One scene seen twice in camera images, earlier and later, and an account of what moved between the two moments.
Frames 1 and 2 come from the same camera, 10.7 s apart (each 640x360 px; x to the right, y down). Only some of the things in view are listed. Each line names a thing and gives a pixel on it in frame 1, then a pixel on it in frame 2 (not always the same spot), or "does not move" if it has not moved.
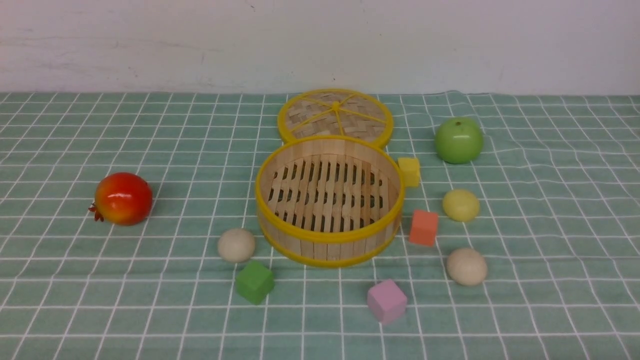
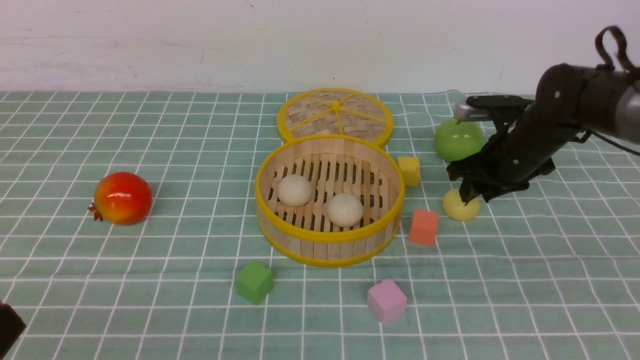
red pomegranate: x=122 y=199 does not move
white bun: x=467 y=267 to x=345 y=210
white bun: x=236 y=245 to x=294 y=190
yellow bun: x=461 y=205 does not move
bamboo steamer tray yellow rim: x=330 y=202 does not move
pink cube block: x=386 y=302 does not move
